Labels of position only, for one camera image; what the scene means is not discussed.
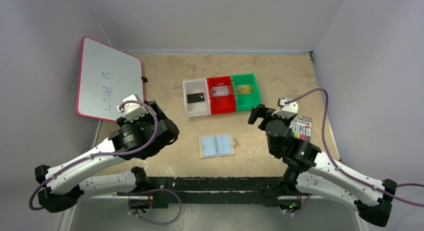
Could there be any beige leather card holder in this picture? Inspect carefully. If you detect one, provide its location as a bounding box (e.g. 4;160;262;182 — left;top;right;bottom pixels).
198;133;236;159

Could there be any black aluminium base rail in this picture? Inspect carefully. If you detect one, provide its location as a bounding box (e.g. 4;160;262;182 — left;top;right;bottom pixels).
67;175;362;211

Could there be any gold credit card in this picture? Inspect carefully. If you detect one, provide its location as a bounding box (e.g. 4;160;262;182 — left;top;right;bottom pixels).
235;84;253;95

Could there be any black credit card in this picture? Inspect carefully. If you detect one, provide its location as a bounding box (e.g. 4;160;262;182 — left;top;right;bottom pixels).
186;92;205;104

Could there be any pack of coloured markers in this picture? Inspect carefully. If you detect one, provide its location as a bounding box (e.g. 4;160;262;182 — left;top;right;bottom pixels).
290;116;312;142

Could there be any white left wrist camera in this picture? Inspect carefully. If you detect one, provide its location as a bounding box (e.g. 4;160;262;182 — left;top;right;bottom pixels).
116;94;149;122

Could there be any pink framed whiteboard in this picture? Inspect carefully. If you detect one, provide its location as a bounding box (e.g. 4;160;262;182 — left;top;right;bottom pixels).
76;37;145;121

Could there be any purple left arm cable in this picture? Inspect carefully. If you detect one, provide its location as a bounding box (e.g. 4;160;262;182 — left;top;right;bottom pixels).
28;100;159;212

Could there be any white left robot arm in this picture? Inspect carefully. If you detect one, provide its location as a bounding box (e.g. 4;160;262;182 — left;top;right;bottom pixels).
28;100;180;213

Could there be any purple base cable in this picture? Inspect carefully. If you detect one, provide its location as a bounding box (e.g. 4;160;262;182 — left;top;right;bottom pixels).
281;193;312;217
127;188;183;226

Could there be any green plastic bin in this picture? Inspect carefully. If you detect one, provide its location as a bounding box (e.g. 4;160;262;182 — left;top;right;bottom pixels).
230;73;261;112

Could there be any white plastic bin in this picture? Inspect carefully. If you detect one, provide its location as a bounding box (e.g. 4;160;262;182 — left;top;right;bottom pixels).
182;78;212;118

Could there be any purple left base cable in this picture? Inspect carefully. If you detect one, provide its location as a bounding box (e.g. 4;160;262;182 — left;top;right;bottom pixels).
127;188;183;226

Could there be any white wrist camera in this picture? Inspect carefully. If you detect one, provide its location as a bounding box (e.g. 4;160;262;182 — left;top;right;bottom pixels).
116;94;149;122
272;97;299;119

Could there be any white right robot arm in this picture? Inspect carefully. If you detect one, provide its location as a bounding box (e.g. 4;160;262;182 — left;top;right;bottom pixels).
248;104;397;227

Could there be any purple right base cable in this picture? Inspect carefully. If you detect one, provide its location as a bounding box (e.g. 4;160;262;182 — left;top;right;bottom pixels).
281;193;312;217

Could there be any red plastic bin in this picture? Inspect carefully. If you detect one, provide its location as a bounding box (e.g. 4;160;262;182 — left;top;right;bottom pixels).
206;76;236;115

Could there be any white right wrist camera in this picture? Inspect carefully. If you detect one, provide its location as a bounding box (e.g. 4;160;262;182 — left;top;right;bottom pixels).
272;97;299;119

